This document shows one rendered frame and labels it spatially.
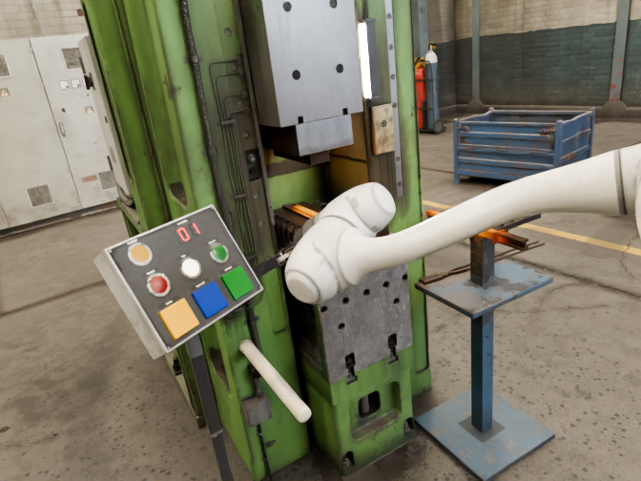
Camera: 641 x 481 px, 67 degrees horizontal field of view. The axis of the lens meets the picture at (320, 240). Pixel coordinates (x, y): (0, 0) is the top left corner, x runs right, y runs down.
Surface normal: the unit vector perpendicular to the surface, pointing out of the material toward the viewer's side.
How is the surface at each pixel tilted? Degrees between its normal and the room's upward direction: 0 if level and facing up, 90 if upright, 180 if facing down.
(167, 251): 60
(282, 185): 90
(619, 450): 0
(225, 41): 90
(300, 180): 90
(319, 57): 90
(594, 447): 0
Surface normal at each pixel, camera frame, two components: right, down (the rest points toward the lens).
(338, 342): 0.50, 0.26
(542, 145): -0.75, 0.31
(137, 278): 0.65, -0.36
